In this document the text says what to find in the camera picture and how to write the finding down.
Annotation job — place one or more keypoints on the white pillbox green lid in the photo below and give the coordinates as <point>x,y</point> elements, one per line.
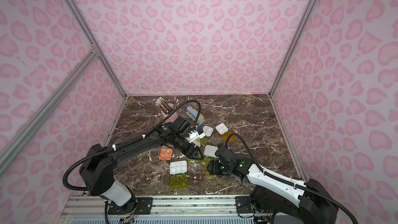
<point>207,131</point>
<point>209,155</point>
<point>179,177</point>

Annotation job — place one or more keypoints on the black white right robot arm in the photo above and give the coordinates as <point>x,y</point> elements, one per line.
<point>277,193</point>

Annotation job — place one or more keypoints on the blue grey stapler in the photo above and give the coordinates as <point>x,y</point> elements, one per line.
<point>192,113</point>

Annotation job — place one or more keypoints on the orange square pillbox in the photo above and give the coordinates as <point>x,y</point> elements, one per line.
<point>166,154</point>

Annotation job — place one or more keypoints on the pink pencil cup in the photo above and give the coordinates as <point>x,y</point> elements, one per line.
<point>173,116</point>

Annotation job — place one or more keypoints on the coloured pencils bundle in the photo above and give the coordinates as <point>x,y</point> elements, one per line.
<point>166,107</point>

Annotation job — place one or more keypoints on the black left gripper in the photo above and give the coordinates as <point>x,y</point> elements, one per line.
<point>189,149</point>

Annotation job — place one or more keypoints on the white pillbox green lid front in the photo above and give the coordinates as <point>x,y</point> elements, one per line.
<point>179,177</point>

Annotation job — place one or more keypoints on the aluminium front rail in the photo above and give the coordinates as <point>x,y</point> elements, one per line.
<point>206,209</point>

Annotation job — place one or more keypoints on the white pillbox yellow lid far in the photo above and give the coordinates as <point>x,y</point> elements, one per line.
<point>224,131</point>

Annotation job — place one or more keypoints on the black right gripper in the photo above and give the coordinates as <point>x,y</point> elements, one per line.
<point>213,167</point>

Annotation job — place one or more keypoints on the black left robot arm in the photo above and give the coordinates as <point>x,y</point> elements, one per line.
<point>97,171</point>

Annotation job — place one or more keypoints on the white pillbox green lid back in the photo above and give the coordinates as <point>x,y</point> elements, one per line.
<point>207,131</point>

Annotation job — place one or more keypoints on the small dark red pillbox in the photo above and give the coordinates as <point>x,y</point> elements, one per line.
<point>197,178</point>

